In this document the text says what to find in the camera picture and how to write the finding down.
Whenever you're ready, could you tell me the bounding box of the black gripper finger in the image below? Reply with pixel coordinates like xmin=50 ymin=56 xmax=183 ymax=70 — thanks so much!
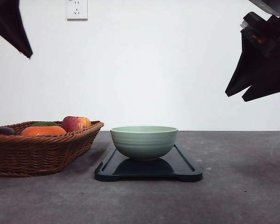
xmin=0 ymin=0 xmax=33 ymax=58
xmin=225 ymin=29 xmax=270 ymax=96
xmin=242 ymin=57 xmax=280 ymax=102

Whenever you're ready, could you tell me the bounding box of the white wall socket left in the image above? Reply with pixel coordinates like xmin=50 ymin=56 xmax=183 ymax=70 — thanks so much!
xmin=66 ymin=0 xmax=88 ymax=21

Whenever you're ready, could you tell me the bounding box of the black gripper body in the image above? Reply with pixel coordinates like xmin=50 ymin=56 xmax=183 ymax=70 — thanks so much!
xmin=240 ymin=12 xmax=280 ymax=57

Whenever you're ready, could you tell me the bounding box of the orange mandarin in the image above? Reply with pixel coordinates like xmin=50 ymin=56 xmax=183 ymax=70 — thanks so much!
xmin=21 ymin=126 xmax=67 ymax=136

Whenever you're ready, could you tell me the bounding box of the light green bowl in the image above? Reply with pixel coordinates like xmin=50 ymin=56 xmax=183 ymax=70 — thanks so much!
xmin=110 ymin=126 xmax=178 ymax=161

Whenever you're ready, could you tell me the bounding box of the red yellow apple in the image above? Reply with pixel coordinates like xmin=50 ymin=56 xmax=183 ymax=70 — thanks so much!
xmin=62 ymin=116 xmax=91 ymax=132

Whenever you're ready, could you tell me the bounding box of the brown wicker basket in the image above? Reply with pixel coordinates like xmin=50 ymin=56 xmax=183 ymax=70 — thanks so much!
xmin=0 ymin=120 xmax=104 ymax=177

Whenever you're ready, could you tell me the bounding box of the dark blue rectangular tray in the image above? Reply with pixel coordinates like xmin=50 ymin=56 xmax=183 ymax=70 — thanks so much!
xmin=94 ymin=144 xmax=203 ymax=182

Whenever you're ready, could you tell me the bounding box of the dark red plum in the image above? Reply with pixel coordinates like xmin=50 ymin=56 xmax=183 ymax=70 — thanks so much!
xmin=0 ymin=126 xmax=16 ymax=135

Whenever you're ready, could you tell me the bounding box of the green avocado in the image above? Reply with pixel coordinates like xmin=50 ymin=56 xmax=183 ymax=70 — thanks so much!
xmin=31 ymin=121 xmax=58 ymax=126

